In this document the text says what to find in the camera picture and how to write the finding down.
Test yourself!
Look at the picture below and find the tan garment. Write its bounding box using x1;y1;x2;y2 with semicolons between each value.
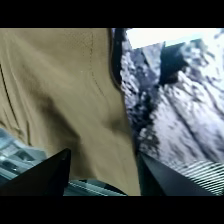
0;27;142;197

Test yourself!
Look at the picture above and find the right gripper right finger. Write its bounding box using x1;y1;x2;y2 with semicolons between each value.
136;151;214;197

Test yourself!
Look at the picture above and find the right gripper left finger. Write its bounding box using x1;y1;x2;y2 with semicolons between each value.
0;148;72;197

